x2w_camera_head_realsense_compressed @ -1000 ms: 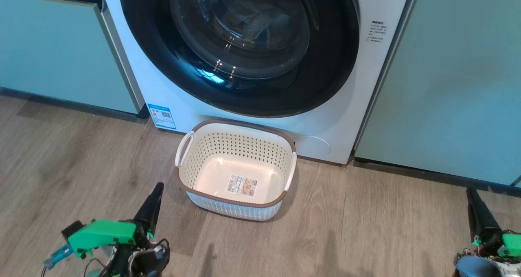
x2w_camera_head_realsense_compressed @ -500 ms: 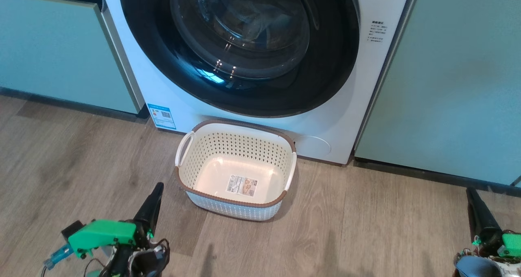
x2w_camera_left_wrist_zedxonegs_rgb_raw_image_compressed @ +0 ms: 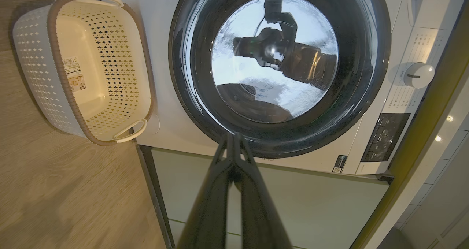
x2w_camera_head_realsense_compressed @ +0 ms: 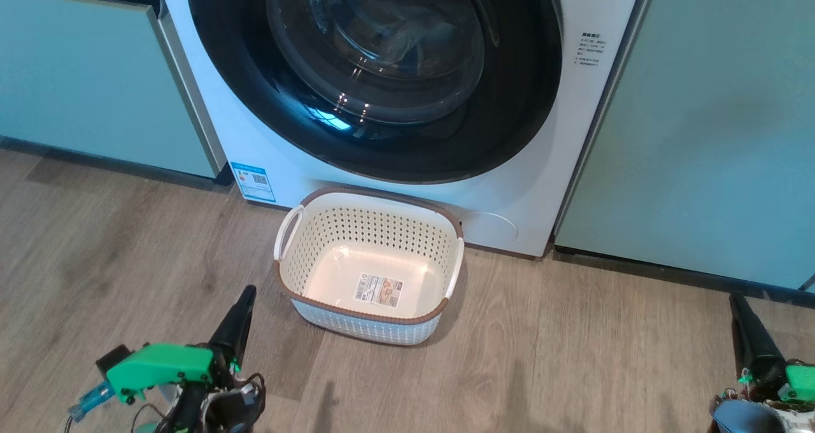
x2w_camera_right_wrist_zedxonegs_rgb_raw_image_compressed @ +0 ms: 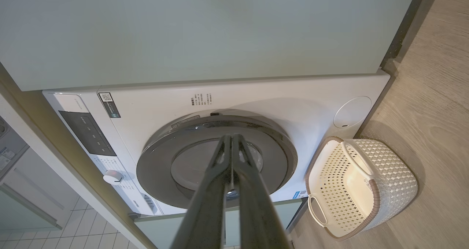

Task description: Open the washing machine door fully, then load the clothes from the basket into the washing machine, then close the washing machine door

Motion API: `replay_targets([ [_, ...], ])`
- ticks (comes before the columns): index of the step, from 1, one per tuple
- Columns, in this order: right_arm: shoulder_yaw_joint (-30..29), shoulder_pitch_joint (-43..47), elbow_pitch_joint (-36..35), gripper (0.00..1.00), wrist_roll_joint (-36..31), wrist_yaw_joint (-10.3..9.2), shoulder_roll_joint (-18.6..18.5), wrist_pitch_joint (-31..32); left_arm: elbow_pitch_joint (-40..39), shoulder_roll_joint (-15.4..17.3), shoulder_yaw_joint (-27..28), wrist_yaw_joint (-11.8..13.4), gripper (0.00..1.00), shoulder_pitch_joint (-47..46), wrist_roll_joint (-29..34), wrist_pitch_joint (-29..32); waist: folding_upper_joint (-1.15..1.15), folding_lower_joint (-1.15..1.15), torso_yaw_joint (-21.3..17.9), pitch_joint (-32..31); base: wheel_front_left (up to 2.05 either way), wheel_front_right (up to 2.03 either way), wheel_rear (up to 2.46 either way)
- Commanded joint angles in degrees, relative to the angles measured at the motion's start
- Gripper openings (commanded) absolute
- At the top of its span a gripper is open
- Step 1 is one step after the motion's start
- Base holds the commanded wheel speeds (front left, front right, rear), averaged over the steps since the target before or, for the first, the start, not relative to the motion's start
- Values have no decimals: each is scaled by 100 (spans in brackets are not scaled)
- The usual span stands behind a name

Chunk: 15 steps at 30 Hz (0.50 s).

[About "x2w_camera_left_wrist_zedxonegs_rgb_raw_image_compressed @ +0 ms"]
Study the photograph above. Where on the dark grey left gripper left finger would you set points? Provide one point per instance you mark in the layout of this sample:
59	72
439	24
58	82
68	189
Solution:
209	212

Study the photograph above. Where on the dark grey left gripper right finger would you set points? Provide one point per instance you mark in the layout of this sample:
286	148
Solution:
260	219

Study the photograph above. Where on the black round glass washer door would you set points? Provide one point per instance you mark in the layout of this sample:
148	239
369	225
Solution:
362	95

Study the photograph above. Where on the white front-load washing machine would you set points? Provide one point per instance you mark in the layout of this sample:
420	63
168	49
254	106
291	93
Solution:
165	124

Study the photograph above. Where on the paper basket label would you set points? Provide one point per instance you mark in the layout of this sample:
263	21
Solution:
74	75

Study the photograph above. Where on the cream and grey laundry basket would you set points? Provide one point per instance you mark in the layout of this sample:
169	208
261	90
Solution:
36	69

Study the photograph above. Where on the small black barcode sticker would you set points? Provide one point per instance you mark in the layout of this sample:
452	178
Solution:
340	164

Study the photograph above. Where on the black control display panel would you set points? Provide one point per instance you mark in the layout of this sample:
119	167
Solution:
384	137

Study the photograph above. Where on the white round control knob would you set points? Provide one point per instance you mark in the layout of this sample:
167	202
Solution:
419	75

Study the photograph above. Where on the white detergent drawer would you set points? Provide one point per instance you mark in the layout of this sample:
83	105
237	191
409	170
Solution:
432	7

